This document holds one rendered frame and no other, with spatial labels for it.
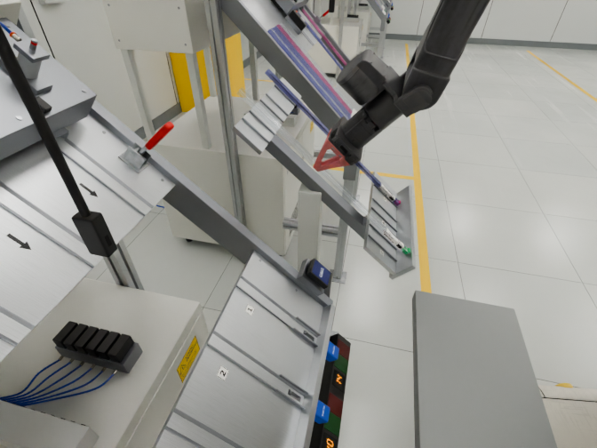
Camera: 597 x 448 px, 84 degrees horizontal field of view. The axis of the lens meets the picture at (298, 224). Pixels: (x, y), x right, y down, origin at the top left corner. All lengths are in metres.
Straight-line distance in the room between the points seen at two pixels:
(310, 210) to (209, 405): 0.54
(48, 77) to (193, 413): 0.47
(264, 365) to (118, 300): 0.49
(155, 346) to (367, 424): 0.84
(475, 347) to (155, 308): 0.75
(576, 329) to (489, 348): 1.11
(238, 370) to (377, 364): 1.01
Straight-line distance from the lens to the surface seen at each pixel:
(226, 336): 0.53
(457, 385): 0.82
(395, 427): 1.40
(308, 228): 0.91
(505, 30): 8.19
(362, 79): 0.59
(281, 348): 0.59
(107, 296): 0.96
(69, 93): 0.56
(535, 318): 1.91
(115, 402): 0.79
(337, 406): 0.67
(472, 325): 0.92
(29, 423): 0.79
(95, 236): 0.35
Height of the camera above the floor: 1.28
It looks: 39 degrees down
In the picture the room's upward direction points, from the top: 1 degrees clockwise
